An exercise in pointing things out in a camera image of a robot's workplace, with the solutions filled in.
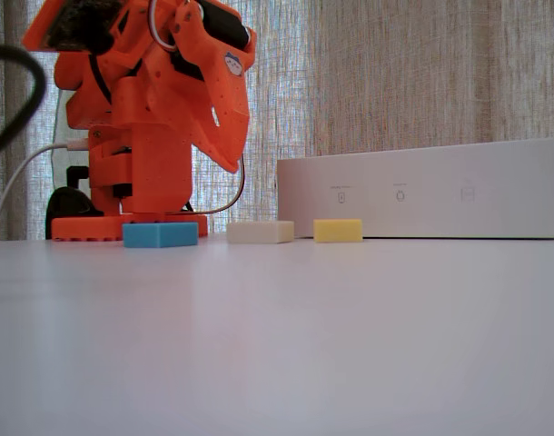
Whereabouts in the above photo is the orange gripper black servo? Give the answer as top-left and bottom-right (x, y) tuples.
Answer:
(110, 0), (256, 174)

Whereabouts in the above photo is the orange robot arm with base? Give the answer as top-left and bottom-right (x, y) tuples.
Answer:
(51, 0), (210, 243)

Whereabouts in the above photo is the blue foam cuboid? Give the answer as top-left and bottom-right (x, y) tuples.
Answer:
(122, 221), (200, 249)

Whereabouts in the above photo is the cream white foam cuboid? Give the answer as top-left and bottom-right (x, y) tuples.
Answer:
(226, 221), (295, 245)

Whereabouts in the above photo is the yellow foam cuboid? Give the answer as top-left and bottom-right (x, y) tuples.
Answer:
(312, 218), (364, 243)

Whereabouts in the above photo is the white cardboard box bin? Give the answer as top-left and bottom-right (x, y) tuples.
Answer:
(276, 137), (554, 241)

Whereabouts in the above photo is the black table clamp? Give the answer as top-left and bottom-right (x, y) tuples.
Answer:
(45, 165), (104, 241)

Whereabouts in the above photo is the white red black servo wire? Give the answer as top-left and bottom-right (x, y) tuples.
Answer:
(181, 155), (247, 218)
(146, 0), (179, 50)

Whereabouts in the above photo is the white USB cable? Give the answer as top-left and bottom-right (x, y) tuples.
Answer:
(0, 138), (91, 242)

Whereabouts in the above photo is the thick black cable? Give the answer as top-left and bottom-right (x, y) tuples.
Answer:
(0, 43), (48, 163)

